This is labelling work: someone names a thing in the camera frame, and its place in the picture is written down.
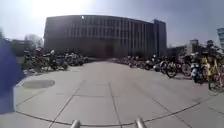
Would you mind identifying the low dark building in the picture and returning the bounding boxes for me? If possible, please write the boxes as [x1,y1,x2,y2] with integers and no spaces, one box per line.
[7,38,37,57]

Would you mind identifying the bare trees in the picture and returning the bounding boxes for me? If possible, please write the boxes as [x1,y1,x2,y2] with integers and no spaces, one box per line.
[24,33,44,48]

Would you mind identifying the blue scooter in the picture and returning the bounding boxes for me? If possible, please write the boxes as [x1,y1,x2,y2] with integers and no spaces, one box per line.
[190,53,205,84]

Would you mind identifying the robot's own part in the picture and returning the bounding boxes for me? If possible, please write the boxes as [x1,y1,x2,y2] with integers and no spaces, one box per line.
[134,117,147,128]
[70,119,82,128]

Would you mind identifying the large dark multistorey building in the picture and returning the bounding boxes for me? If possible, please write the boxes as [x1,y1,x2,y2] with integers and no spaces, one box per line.
[43,14,168,60]

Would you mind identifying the grey concrete slab pavement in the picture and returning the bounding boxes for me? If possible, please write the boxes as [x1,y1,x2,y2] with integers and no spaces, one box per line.
[0,60,224,128]

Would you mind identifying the round manhole cover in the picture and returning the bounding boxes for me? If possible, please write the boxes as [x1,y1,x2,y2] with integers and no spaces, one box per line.
[21,79,56,90]

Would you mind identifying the row of parked bicycles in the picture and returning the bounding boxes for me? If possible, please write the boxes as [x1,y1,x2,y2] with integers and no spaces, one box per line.
[111,46,224,92]
[20,48,90,74]

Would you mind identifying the pale building with window bands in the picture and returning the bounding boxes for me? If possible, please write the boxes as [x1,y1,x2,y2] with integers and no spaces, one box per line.
[216,27,224,51]

